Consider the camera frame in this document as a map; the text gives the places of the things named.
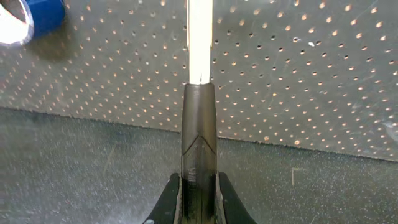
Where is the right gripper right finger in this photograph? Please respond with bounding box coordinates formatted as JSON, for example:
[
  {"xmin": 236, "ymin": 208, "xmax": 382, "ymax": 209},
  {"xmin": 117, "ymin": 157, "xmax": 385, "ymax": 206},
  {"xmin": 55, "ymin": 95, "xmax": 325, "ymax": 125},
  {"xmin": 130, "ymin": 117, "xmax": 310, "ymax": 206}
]
[{"xmin": 215, "ymin": 172, "xmax": 259, "ymax": 224}]

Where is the black pegboard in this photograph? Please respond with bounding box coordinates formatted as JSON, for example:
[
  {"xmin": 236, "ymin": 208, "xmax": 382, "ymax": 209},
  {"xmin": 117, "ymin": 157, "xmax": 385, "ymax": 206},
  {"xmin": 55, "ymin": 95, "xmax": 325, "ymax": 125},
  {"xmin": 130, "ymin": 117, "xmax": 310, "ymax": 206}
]
[{"xmin": 0, "ymin": 0, "xmax": 398, "ymax": 163}]

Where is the hammer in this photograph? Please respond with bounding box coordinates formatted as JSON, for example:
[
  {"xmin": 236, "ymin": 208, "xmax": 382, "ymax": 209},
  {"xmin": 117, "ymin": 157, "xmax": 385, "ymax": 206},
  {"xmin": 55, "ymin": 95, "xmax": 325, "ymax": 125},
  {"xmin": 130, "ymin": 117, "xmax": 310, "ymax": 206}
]
[{"xmin": 180, "ymin": 0, "xmax": 218, "ymax": 224}]

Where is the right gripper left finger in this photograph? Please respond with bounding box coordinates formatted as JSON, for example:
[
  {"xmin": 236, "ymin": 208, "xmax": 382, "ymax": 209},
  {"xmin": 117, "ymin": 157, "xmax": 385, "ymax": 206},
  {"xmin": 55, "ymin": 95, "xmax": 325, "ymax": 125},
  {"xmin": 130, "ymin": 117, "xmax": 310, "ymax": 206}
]
[{"xmin": 142, "ymin": 172, "xmax": 183, "ymax": 224}]

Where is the roll of blue tape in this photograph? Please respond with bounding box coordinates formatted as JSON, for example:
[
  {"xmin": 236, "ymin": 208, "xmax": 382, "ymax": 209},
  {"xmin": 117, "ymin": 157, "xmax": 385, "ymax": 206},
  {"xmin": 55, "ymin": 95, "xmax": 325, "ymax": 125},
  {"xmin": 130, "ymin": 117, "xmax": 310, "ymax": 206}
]
[{"xmin": 0, "ymin": 0, "xmax": 67, "ymax": 47}]

